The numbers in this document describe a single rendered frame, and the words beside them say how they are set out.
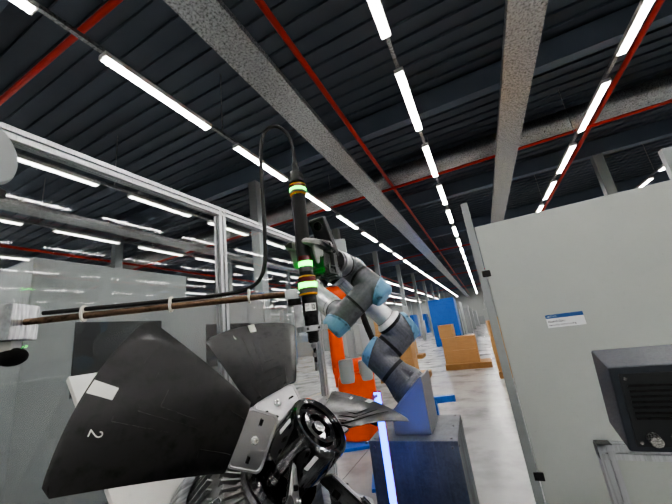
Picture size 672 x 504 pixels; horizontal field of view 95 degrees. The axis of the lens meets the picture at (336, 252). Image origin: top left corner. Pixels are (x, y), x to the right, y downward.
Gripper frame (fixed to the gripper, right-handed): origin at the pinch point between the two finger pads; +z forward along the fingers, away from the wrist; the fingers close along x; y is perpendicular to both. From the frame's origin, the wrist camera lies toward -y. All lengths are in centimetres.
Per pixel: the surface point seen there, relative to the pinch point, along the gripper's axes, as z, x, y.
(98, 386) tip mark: 34.1, 11.9, 24.7
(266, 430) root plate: 12.4, 2.1, 36.6
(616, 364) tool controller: -33, -59, 37
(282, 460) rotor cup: 12.6, -1.0, 41.0
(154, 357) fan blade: 27.5, 10.2, 22.0
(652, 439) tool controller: -33, -61, 52
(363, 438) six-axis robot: -338, 142, 154
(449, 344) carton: -910, 91, 95
